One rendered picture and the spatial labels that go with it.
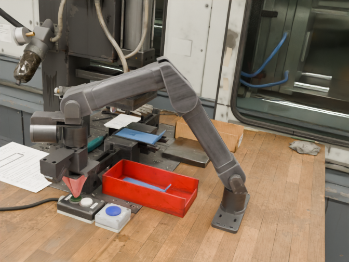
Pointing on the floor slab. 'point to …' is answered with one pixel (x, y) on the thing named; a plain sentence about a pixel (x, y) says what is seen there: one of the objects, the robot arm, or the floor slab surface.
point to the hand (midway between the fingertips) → (76, 193)
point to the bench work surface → (82, 250)
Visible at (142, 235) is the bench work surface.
